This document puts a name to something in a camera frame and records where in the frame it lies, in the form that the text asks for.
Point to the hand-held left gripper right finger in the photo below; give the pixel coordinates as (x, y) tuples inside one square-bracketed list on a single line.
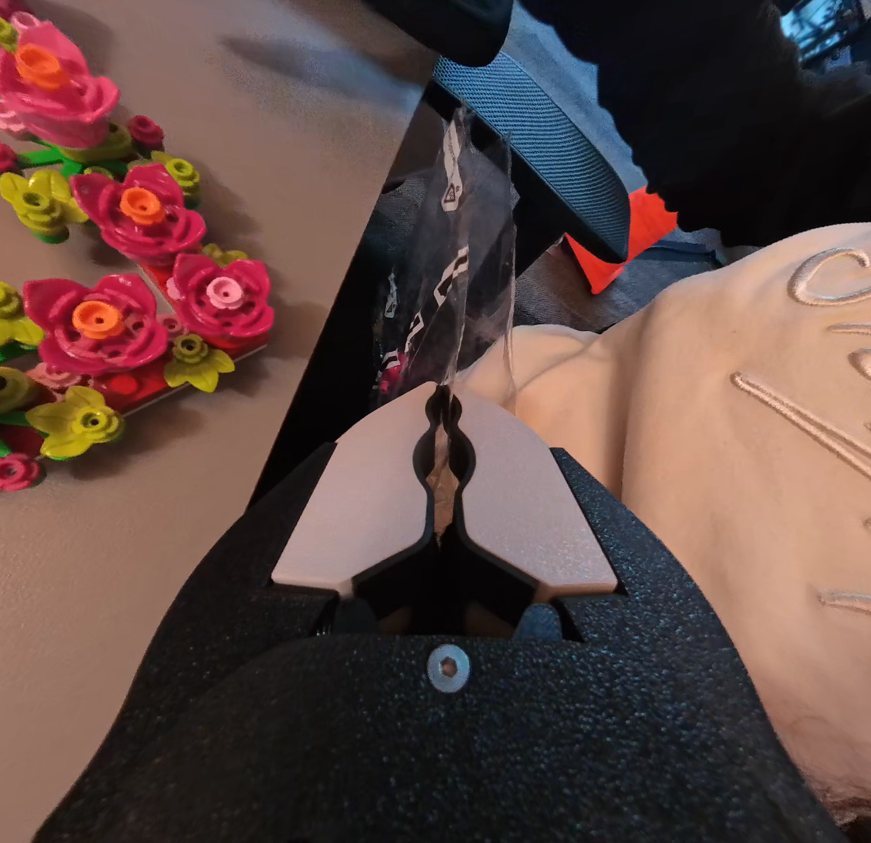
[(531, 509)]

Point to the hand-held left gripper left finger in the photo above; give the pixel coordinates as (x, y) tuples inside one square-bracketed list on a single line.
[(354, 503)]

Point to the clear plastic bag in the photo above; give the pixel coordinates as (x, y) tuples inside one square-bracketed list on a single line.
[(449, 264)]

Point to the person's right forearm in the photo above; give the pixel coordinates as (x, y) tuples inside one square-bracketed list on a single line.
[(714, 108)]

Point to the grey mesh office chair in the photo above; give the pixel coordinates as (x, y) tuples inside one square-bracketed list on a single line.
[(544, 149)]

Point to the person's cream sweatshirt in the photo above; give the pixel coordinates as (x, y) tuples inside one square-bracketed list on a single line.
[(714, 462)]

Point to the orange floor object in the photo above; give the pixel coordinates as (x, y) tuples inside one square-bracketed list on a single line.
[(653, 223)]

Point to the toy brick flower bouquet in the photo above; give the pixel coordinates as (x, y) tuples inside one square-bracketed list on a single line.
[(136, 210)]

